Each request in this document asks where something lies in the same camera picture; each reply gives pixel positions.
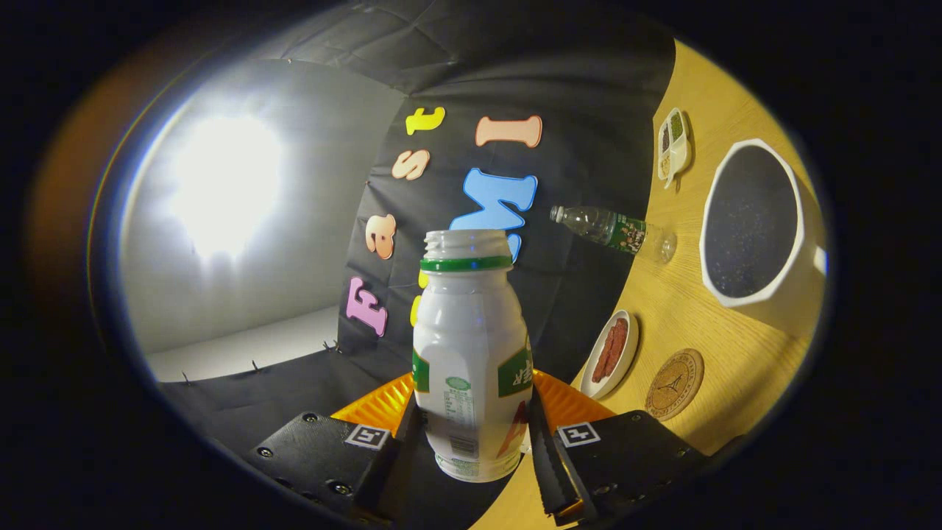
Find white cup dark inside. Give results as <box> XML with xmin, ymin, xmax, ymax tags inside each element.
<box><xmin>699</xmin><ymin>138</ymin><xmax>829</xmax><ymax>339</ymax></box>

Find white divided dish with beans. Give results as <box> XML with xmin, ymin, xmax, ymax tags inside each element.
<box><xmin>656</xmin><ymin>107</ymin><xmax>693</xmax><ymax>191</ymax></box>

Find white round plate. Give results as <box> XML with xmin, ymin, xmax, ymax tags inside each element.
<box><xmin>579</xmin><ymin>309</ymin><xmax>640</xmax><ymax>401</ymax></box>

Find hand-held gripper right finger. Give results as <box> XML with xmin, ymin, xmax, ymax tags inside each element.
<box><xmin>528</xmin><ymin>368</ymin><xmax>712</xmax><ymax>526</ymax></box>

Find bright ceiling light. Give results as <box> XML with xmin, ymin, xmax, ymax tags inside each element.
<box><xmin>169</xmin><ymin>114</ymin><xmax>286</xmax><ymax>260</ymax></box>

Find white juice bottle green label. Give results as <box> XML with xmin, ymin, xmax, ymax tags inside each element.
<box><xmin>411</xmin><ymin>229</ymin><xmax>534</xmax><ymax>484</ymax></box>

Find black backdrop cloth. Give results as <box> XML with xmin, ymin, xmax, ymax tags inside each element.
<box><xmin>158</xmin><ymin>0</ymin><xmax>676</xmax><ymax>530</ymax></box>

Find round cork coaster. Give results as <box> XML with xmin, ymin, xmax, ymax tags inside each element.
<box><xmin>645</xmin><ymin>348</ymin><xmax>705</xmax><ymax>422</ymax></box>

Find wooden table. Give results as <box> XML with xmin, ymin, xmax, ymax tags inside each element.
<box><xmin>471</xmin><ymin>40</ymin><xmax>829</xmax><ymax>530</ymax></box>

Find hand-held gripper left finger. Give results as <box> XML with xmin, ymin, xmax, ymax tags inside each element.
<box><xmin>247</xmin><ymin>372</ymin><xmax>425</xmax><ymax>527</ymax></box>

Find red meat strips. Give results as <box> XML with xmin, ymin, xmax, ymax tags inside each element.
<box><xmin>591</xmin><ymin>318</ymin><xmax>629</xmax><ymax>384</ymax></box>

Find clear plastic water bottle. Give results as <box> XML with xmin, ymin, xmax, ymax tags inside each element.
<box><xmin>550</xmin><ymin>205</ymin><xmax>677</xmax><ymax>265</ymax></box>

